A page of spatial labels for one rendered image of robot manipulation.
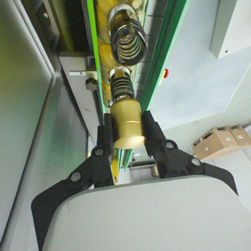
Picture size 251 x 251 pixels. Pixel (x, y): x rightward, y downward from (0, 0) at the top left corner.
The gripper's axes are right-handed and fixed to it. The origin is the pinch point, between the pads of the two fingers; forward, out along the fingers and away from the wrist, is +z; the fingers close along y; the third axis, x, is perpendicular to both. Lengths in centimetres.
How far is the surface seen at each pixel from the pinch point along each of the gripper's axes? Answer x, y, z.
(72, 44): 0.3, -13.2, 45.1
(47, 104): -3.0, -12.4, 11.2
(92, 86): -3.8, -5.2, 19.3
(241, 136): -203, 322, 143
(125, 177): -538, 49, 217
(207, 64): -7, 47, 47
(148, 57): -0.7, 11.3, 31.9
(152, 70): -4.1, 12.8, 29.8
